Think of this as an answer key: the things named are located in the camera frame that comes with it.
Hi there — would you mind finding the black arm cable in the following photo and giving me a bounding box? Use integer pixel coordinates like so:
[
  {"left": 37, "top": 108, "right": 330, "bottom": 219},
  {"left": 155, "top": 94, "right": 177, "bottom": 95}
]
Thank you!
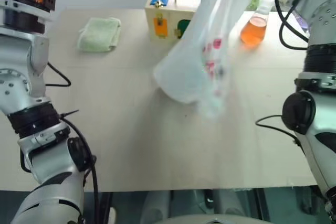
[
  {"left": 45, "top": 62, "right": 100, "bottom": 224},
  {"left": 255, "top": 0, "right": 311, "bottom": 146}
]

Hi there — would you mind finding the wooden latch box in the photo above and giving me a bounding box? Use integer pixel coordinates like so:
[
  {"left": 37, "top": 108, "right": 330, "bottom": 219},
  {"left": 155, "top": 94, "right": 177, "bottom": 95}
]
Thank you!
[{"left": 144, "top": 0, "right": 203, "bottom": 42}]

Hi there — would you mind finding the flask with orange liquid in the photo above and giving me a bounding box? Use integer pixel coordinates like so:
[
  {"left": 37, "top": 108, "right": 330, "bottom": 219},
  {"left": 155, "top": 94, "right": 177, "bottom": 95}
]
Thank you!
[{"left": 240, "top": 0, "right": 275, "bottom": 49}]

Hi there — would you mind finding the translucent printed plastic bag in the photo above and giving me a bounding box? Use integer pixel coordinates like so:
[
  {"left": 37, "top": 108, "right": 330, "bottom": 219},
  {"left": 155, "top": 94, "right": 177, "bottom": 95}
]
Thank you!
[{"left": 153, "top": 0, "right": 257, "bottom": 124}]

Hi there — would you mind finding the folded light green towel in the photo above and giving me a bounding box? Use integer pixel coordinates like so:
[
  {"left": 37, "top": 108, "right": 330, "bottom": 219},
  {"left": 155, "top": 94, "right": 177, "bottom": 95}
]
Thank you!
[{"left": 77, "top": 17, "right": 122, "bottom": 53}]

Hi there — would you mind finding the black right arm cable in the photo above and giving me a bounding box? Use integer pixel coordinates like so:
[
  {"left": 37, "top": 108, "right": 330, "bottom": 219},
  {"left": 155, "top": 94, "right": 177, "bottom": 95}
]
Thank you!
[{"left": 255, "top": 0, "right": 311, "bottom": 146}]

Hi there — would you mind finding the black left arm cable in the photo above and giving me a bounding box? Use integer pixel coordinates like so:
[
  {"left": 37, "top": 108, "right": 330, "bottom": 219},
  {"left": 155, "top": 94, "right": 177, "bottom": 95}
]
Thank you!
[{"left": 45, "top": 62, "right": 100, "bottom": 224}]

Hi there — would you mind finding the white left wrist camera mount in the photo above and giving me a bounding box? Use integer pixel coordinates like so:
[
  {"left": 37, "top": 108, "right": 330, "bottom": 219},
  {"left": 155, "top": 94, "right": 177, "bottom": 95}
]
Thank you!
[{"left": 0, "top": 0, "right": 54, "bottom": 23}]

